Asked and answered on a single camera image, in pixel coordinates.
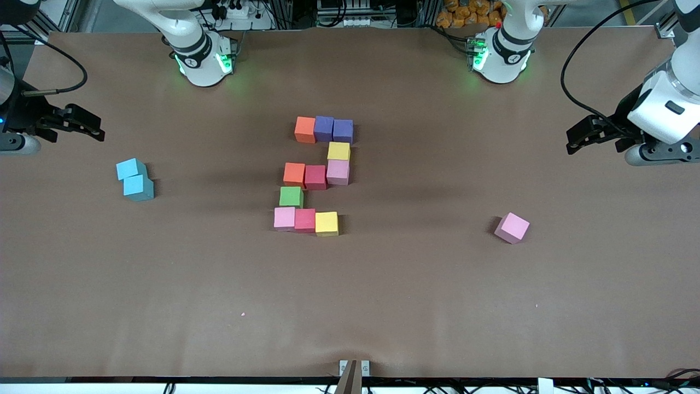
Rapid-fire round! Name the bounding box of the pile of orange items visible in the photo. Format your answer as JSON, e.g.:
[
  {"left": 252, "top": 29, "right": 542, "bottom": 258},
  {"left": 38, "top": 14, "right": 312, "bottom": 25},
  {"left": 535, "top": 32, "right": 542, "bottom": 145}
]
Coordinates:
[{"left": 436, "top": 0, "right": 506, "bottom": 30}]

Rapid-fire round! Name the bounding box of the aluminium frame profile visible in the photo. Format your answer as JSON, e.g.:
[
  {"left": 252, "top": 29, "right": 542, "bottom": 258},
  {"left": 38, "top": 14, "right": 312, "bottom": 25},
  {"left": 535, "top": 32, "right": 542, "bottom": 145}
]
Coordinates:
[
  {"left": 654, "top": 0, "right": 681, "bottom": 40},
  {"left": 25, "top": 0, "right": 83, "bottom": 45}
]

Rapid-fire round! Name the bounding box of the cyan foam cube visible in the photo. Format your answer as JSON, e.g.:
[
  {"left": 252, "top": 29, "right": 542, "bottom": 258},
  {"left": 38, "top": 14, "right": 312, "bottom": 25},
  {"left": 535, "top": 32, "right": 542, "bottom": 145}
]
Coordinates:
[
  {"left": 122, "top": 174, "right": 155, "bottom": 202},
  {"left": 116, "top": 158, "right": 148, "bottom": 181}
]

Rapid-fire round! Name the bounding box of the camera mount pole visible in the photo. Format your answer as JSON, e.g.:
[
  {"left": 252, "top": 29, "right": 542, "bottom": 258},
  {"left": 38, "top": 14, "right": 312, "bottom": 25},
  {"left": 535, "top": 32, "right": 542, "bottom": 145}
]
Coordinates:
[{"left": 334, "top": 360, "right": 359, "bottom": 394}]

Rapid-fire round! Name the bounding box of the black cable bundle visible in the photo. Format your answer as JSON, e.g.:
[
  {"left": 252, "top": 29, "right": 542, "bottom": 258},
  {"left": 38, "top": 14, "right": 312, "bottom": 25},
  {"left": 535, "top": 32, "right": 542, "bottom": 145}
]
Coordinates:
[{"left": 648, "top": 368, "right": 700, "bottom": 392}]

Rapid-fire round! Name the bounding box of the table cover sheet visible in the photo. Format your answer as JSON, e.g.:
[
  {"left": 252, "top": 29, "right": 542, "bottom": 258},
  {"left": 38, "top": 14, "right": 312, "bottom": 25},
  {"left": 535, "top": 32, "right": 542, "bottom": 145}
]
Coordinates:
[{"left": 0, "top": 26, "right": 700, "bottom": 379}]

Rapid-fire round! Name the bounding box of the red foam cube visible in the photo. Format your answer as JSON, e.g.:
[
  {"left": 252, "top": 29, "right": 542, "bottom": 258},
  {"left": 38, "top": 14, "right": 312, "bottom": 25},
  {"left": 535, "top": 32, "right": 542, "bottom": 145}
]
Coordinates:
[
  {"left": 304, "top": 165, "right": 328, "bottom": 191},
  {"left": 294, "top": 208, "right": 317, "bottom": 234}
]

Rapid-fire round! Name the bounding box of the green foam cube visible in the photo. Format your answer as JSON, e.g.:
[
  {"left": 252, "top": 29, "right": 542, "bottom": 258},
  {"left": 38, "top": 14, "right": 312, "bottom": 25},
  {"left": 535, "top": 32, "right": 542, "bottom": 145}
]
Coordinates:
[{"left": 279, "top": 186, "right": 305, "bottom": 209}]

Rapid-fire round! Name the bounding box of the pink foam cube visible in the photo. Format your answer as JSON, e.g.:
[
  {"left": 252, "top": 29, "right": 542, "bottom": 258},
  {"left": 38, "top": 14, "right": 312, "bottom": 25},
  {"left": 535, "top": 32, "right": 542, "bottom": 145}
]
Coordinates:
[
  {"left": 494, "top": 212, "right": 530, "bottom": 245},
  {"left": 326, "top": 159, "right": 351, "bottom": 186},
  {"left": 273, "top": 207, "right": 296, "bottom": 232}
]

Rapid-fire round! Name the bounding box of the orange foam cube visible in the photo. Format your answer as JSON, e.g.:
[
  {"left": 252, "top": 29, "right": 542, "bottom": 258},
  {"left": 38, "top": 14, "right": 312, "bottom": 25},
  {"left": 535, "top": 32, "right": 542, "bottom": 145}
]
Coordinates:
[
  {"left": 294, "top": 116, "right": 317, "bottom": 144},
  {"left": 283, "top": 162, "right": 306, "bottom": 189}
]

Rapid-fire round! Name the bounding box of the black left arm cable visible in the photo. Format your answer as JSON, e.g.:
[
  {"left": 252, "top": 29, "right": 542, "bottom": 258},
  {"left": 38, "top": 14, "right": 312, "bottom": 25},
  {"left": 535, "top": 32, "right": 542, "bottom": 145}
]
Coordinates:
[{"left": 560, "top": 0, "right": 665, "bottom": 136}]

